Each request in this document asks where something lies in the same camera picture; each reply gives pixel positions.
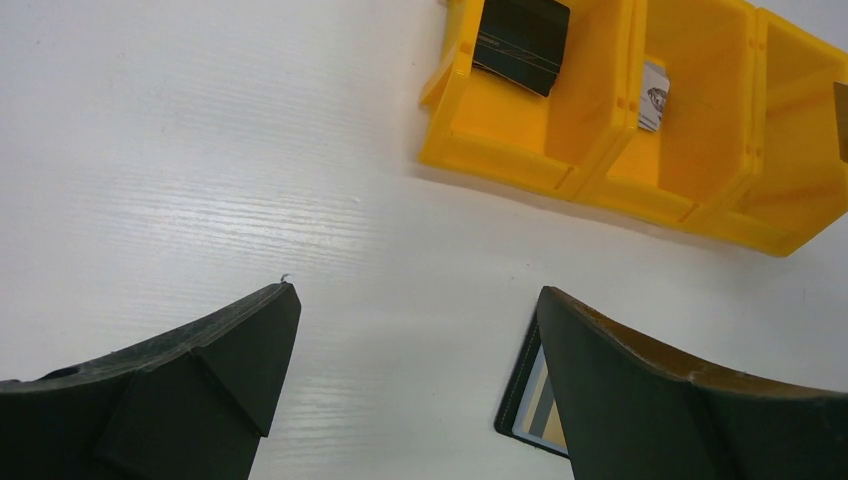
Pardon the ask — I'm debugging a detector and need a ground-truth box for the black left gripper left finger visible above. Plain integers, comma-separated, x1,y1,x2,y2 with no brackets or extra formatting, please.
1,282,301,479

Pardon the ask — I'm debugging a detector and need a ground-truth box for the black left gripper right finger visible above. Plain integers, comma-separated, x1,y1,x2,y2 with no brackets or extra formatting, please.
536,286,847,479

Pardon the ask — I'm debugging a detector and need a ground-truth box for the silver patterned card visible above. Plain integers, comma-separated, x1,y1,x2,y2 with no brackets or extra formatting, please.
639,60,670,132

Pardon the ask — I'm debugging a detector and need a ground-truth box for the black wallet in bin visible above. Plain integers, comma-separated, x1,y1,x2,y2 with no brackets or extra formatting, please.
472,0,571,97

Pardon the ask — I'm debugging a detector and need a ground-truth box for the gold striped card in holder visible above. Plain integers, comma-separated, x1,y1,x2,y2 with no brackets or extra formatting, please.
510,348,568,457

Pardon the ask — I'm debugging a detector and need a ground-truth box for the black leather card holder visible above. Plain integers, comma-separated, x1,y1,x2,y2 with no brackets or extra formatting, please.
494,316,556,455

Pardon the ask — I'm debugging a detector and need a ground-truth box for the yellow three-compartment bin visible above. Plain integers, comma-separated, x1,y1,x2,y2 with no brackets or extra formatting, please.
419,1,847,257

